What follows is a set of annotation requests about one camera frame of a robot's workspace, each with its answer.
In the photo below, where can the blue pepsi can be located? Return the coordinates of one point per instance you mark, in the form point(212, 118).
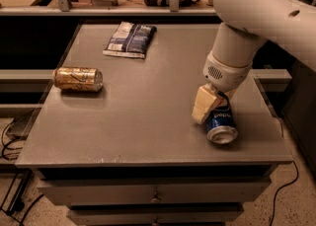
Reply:
point(220, 125)

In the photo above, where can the lower grey drawer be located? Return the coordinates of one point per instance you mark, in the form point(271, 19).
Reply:
point(154, 215)

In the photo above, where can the grey drawer cabinet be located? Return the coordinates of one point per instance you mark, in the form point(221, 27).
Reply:
point(140, 125)

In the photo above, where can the grey drawer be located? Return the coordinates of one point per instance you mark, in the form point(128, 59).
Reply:
point(116, 192)
point(154, 215)

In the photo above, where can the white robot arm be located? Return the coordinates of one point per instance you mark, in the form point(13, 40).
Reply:
point(246, 26)

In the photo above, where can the blue white chip bag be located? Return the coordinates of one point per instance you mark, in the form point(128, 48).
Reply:
point(130, 41)

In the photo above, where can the upper grey drawer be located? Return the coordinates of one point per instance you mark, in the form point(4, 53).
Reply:
point(116, 192)

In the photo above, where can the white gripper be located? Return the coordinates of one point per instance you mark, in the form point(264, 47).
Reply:
point(226, 74)

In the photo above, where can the gold soda can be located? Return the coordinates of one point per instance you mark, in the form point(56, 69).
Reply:
point(78, 79)

